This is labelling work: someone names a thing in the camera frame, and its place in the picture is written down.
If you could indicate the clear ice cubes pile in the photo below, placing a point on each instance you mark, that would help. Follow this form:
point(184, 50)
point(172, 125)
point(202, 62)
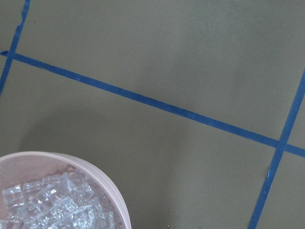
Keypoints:
point(67, 201)

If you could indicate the pink bowl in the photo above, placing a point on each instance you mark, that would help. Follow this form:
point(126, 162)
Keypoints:
point(33, 165)

